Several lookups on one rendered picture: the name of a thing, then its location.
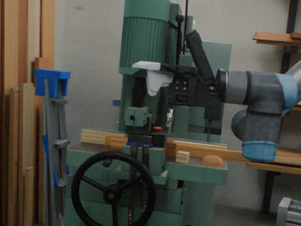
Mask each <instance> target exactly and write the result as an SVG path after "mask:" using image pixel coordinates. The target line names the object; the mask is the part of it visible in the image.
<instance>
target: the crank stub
mask: <svg viewBox="0 0 301 226"><path fill-rule="evenodd" d="M111 164H112V158H108V159H106V160H104V161H103V166H104V167H105V168H107V167H109V166H111Z"/></svg>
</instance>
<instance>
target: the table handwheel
mask: <svg viewBox="0 0 301 226"><path fill-rule="evenodd" d="M108 158H112V159H114V160H121V161H124V162H127V163H128V164H129V165H132V166H133V167H134V168H135V169H137V170H138V171H139V173H140V175H138V176H137V177H135V178H133V179H132V180H130V181H128V180H124V179H118V180H117V181H116V182H115V184H110V185H109V186H107V188H106V187H104V186H103V185H101V184H99V183H97V182H95V181H93V180H91V179H89V178H87V177H85V176H84V173H85V172H86V171H87V169H89V168H90V167H91V166H93V165H94V164H95V163H97V162H99V161H103V160H106V159H108ZM143 178H144V180H145V183H146V186H147V190H148V200H147V205H146V208H145V210H144V212H143V214H142V215H141V216H140V217H139V218H138V219H137V220H136V221H135V222H134V223H132V224H130V225H127V226H143V225H145V224H146V222H147V221H148V220H149V218H150V216H151V215H152V214H153V211H154V209H155V205H156V198H157V193H156V187H155V182H154V180H153V177H152V176H151V174H150V172H149V171H148V169H147V168H146V167H145V166H144V165H143V164H142V162H140V161H139V160H138V159H136V158H135V157H133V156H131V155H129V154H126V153H124V152H119V151H104V152H100V153H97V154H95V155H93V156H91V157H89V158H87V159H86V160H85V161H84V162H82V164H81V165H80V166H79V168H78V169H77V171H76V172H75V174H74V177H73V179H72V183H71V200H72V204H73V206H74V209H75V211H76V213H77V215H78V216H79V217H80V219H81V220H82V222H83V223H84V224H85V225H87V226H103V225H101V224H99V223H97V222H95V221H94V220H93V219H92V218H91V217H90V216H89V215H88V214H87V213H86V212H85V210H84V209H83V206H82V204H81V201H80V197H79V187H80V182H81V180H83V181H85V182H87V183H89V184H91V185H92V186H94V187H96V188H97V189H99V190H101V191H103V199H104V200H105V201H106V202H107V203H109V204H111V208H112V221H113V226H118V223H117V205H116V203H118V202H119V201H120V199H121V198H122V196H123V191H124V190H125V189H127V188H128V187H130V186H132V185H133V184H134V183H136V182H137V181H139V180H141V179H143Z"/></svg>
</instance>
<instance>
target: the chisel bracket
mask: <svg viewBox="0 0 301 226"><path fill-rule="evenodd" d="M148 109H149V107H148V106H144V107H136V106H130V107H127V110H126V122H125V125H128V126H133V128H135V129H137V128H138V127H143V126H144V125H145V124H146V123H147V120H148V117H147V113H148ZM130 115H134V116H135V119H134V120H131V119H130V118H129V117H130Z"/></svg>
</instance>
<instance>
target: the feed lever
mask: <svg viewBox="0 0 301 226"><path fill-rule="evenodd" d="M184 19H185V18H184V16H183V15H182V14H177V15H176V16H175V20H176V22H177V23H178V24H177V45H176V65H179V58H180V39H181V23H182V22H183V21H184Z"/></svg>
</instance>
